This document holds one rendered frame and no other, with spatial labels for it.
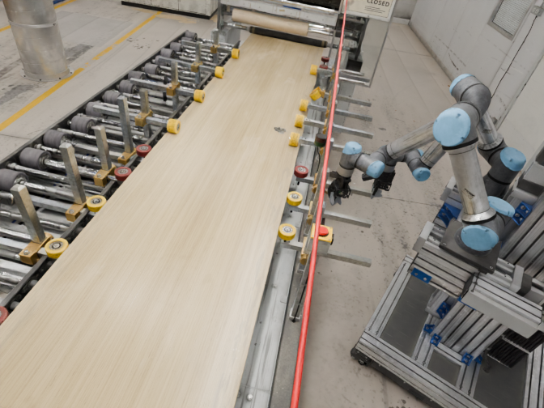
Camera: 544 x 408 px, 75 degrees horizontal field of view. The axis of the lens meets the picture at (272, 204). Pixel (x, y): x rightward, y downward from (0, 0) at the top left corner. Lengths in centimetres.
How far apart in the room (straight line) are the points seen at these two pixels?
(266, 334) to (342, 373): 82
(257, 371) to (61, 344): 71
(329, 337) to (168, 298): 131
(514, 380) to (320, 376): 107
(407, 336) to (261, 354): 106
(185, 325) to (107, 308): 28
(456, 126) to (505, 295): 76
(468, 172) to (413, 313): 127
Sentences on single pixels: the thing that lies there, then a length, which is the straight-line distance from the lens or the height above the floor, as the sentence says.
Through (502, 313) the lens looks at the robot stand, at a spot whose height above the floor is 93.
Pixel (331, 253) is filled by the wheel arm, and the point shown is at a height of 83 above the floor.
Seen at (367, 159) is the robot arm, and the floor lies 125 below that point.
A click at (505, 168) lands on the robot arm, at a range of 207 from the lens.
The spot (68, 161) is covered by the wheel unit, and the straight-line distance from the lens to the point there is 175.
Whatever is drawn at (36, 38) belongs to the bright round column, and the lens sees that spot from 514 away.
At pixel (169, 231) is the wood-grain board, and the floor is 90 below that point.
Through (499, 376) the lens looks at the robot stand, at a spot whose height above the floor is 21.
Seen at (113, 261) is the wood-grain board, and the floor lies 90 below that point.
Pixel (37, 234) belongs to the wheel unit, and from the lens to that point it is 170.
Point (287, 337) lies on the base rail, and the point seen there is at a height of 70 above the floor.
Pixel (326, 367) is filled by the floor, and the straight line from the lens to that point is 234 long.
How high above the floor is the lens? 205
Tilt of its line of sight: 41 degrees down
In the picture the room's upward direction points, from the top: 10 degrees clockwise
